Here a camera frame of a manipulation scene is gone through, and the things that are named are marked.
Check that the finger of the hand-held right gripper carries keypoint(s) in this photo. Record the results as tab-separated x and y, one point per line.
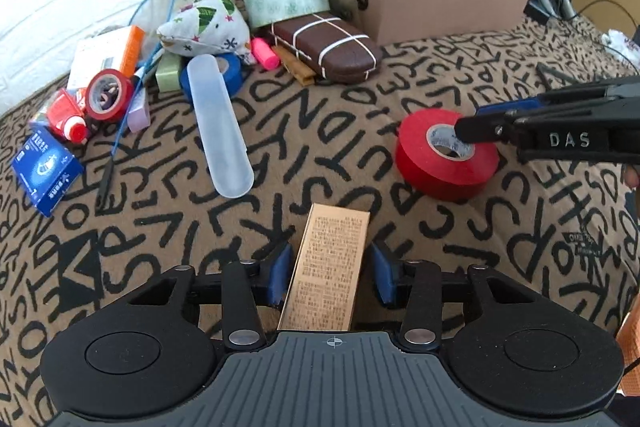
505	108
480	129

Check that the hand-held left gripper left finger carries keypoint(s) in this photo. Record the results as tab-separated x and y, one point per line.
280	274

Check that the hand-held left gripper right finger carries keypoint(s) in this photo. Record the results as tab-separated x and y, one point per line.
385	277

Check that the gold printed carton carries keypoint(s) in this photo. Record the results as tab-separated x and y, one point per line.
325	267

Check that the large red tape roll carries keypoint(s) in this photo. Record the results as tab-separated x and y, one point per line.
425	167

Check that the brown checked glasses case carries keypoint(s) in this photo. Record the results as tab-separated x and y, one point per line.
330	47

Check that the letter print blanket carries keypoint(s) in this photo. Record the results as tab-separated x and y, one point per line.
300	147

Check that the translucent toothbrush case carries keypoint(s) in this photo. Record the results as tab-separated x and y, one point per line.
220	132

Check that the brown wooden strip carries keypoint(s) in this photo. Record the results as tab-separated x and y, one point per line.
300	74

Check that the blue tape roll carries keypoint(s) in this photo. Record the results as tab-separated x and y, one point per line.
231	76

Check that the orange cloth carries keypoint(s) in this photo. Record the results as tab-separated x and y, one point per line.
631	337

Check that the small purple box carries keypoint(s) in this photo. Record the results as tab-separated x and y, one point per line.
139	114

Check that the pink highlighter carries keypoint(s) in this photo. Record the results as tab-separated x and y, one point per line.
265	53

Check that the small green box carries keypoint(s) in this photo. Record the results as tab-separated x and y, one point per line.
169	74

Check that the small red tape roll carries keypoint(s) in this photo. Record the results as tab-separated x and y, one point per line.
125	99

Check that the blue carton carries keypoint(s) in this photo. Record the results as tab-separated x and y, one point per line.
45	172

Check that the leaf print fabric pouch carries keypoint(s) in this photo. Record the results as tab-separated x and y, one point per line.
205	27

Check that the red bottle with white cap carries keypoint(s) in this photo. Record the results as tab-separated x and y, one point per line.
62	112

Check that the white and orange carton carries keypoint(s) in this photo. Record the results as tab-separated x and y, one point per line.
100	52

